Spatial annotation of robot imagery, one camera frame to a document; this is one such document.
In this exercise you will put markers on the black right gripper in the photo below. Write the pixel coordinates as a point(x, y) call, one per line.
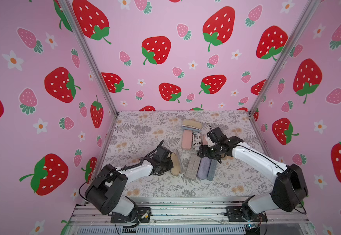
point(207, 151)

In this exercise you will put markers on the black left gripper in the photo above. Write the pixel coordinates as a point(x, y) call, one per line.
point(170, 165)

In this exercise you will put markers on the grey fabric glasses case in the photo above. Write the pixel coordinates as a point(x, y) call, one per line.
point(177, 165)

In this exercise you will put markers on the pink case black sunglasses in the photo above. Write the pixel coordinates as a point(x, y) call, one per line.
point(205, 140)

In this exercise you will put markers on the purple case brown lining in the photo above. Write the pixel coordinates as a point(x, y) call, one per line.
point(204, 168)

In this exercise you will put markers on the green case purple glasses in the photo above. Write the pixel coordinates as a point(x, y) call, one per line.
point(212, 170)

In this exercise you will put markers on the pink glasses case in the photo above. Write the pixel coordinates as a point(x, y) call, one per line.
point(186, 143)

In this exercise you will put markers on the grey case teal lining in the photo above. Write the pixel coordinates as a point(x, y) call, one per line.
point(192, 168)

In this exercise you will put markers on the blue fabric glasses case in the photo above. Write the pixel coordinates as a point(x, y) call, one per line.
point(195, 126)

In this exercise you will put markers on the newspaper print glasses case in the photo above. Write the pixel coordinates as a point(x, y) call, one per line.
point(196, 141)

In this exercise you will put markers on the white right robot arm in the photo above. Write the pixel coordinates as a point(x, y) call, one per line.
point(289, 185)

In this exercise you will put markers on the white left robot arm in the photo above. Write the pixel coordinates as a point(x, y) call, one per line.
point(105, 191)

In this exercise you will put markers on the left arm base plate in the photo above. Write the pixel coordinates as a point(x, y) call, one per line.
point(137, 215)

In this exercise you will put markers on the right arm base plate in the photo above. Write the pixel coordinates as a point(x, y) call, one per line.
point(240, 214)

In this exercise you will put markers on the aluminium rail frame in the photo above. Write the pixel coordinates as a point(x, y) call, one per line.
point(189, 216)

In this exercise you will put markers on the aluminium corner post right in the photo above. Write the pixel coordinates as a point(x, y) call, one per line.
point(297, 32)

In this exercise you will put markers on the aluminium corner post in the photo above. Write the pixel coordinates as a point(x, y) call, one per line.
point(67, 8)
point(297, 32)

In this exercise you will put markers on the aluminium corner post left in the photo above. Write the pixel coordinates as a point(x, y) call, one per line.
point(67, 8)

